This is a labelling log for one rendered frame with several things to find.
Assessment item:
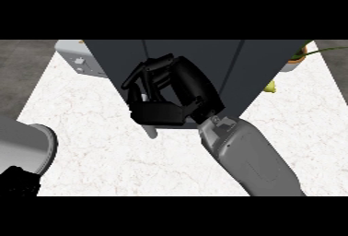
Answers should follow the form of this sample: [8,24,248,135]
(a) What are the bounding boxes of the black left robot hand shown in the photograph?
[0,165,43,197]

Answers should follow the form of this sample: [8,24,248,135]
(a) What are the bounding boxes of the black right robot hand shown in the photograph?
[120,53,227,126]

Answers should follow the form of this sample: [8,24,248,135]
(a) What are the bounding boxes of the dark grey cabinet door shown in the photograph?
[83,39,316,129]

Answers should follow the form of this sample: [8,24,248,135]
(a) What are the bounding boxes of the yellow-green pear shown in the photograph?
[264,79,279,93]

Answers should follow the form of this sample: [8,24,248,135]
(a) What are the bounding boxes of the terracotta plant pot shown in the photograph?
[279,44,310,73]

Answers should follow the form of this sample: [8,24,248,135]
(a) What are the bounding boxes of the pale grey appliance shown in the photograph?
[53,39,109,79]

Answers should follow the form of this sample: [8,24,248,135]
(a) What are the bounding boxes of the green plant leaves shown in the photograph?
[291,39,348,61]

